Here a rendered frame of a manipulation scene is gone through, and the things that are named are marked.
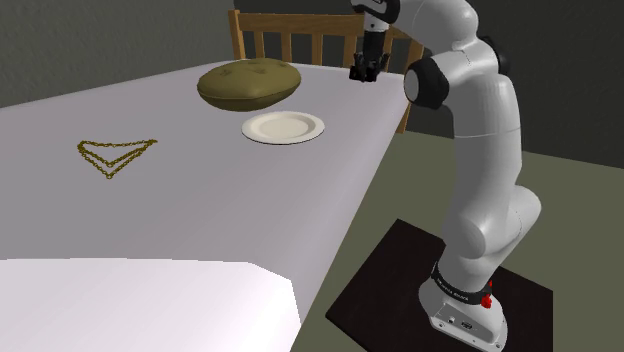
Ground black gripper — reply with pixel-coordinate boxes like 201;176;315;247
348;30;391;82

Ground wooden chair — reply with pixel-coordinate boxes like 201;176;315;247
227;9;426;135

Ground white plate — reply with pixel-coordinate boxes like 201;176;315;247
241;110;326;146

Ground olive green potato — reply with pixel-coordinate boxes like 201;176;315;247
196;57;302;113

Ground gold chain necklace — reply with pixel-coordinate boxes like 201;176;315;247
76;138;159;181

